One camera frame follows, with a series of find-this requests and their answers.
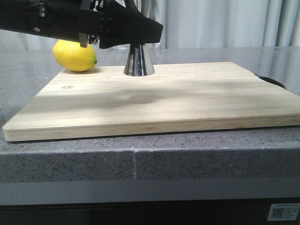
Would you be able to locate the wooden cutting board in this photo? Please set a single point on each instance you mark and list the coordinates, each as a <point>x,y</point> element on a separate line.
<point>176,98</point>

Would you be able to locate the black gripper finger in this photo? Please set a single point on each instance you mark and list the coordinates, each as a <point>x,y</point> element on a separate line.
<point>132,7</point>
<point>119,27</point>

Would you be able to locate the grey curtain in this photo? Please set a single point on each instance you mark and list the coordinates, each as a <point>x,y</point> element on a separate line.
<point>204,24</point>

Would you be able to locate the white QR code label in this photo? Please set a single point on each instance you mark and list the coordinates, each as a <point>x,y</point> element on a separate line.
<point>284,212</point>

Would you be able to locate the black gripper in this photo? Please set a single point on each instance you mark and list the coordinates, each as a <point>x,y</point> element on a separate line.
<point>80,21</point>

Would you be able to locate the silver double jigger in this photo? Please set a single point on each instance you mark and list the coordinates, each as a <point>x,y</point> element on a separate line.
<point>139,62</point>

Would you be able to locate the yellow lemon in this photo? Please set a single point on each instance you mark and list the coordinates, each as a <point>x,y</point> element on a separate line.
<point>72,56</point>

